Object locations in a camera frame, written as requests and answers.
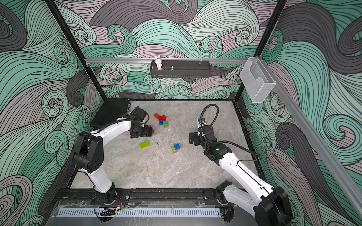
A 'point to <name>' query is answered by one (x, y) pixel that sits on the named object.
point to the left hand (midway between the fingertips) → (146, 133)
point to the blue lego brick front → (177, 146)
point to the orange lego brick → (156, 115)
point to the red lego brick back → (163, 118)
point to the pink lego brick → (176, 152)
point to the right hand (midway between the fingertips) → (196, 132)
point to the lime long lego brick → (144, 144)
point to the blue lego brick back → (161, 122)
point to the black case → (111, 109)
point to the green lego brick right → (166, 124)
